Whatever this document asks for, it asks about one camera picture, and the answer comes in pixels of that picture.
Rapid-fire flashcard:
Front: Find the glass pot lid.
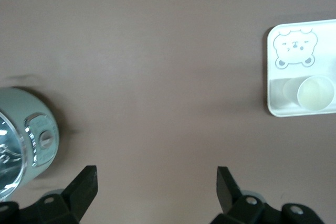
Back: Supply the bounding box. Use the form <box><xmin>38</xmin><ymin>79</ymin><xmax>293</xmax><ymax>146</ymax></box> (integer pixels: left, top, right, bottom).
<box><xmin>0</xmin><ymin>111</ymin><xmax>27</xmax><ymax>193</ymax></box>

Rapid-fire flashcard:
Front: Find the white plastic cup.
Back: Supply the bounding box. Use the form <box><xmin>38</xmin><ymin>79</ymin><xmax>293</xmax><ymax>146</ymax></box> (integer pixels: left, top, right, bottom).
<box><xmin>282</xmin><ymin>75</ymin><xmax>335</xmax><ymax>111</ymax></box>

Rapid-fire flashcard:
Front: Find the cream bear print tray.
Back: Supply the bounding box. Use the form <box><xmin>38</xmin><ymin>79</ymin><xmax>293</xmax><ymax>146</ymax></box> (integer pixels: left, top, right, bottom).
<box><xmin>264</xmin><ymin>18</ymin><xmax>336</xmax><ymax>118</ymax></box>

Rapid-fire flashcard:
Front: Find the grey-green electric cooking pot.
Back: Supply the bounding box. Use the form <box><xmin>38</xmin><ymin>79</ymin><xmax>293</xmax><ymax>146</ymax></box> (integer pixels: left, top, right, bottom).
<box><xmin>0</xmin><ymin>86</ymin><xmax>60</xmax><ymax>201</ymax></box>

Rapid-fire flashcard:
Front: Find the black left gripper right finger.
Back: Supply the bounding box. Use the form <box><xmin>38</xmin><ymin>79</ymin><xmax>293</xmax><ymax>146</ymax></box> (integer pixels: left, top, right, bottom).
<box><xmin>209</xmin><ymin>166</ymin><xmax>323</xmax><ymax>224</ymax></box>

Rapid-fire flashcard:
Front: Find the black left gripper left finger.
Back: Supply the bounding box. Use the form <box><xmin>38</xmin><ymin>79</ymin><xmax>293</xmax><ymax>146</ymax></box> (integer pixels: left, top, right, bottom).
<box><xmin>0</xmin><ymin>165</ymin><xmax>99</xmax><ymax>224</ymax></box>

